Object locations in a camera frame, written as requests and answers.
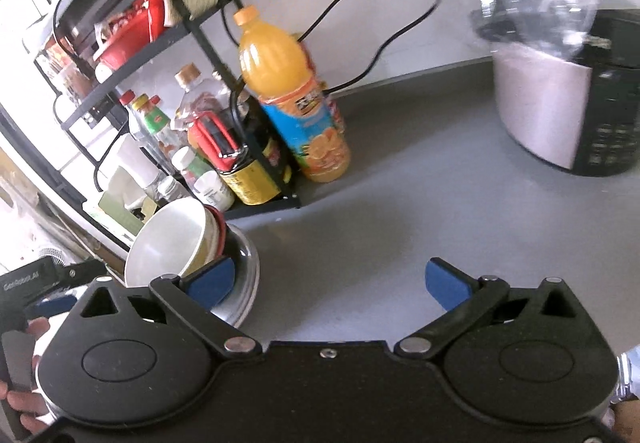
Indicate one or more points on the green cardboard box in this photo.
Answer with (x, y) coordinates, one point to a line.
(115, 218)

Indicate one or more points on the white standing fan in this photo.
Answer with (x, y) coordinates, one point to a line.
(50, 257)

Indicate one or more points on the white bottle with red cap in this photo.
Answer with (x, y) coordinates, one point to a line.
(134, 123)

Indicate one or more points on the white seasoning bottle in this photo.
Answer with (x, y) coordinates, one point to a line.
(210, 188)

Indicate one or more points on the green label sauce bottle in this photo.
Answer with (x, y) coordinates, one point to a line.
(159, 123)

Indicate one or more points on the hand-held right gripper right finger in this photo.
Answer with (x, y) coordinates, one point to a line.
(447, 285)

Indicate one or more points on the red plastic basket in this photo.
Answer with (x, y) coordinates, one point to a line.
(130, 40)

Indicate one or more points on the orange juice bottle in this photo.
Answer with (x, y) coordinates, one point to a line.
(300, 123)

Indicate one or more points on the brown cardboard box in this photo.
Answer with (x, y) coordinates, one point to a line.
(627, 425)

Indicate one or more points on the black metal kitchen rack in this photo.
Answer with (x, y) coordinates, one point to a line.
(272, 206)

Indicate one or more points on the large white plate blue script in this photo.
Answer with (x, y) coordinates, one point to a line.
(251, 280)

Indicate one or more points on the clear glass bottle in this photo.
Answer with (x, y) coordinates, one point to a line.
(222, 90)

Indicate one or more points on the small clear seasoning jar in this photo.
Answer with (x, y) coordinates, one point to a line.
(172, 188)

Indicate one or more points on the person's left hand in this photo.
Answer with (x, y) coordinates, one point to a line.
(22, 403)

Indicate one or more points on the plain white bowl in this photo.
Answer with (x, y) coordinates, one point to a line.
(212, 235)

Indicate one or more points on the shiny silver object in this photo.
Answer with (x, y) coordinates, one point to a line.
(630, 373)

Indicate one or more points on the silver electric pressure cooker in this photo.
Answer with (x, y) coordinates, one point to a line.
(540, 98)

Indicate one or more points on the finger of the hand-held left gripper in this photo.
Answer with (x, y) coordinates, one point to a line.
(80, 271)
(50, 307)

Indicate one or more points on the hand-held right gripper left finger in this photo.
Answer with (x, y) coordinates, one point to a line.
(212, 280)

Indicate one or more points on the cooking oil bottle tan cap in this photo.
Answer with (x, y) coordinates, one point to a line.
(192, 98)

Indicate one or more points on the white bowl with yellow print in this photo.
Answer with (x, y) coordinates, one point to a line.
(165, 243)

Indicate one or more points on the white cylindrical shaker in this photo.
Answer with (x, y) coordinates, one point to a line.
(127, 163)

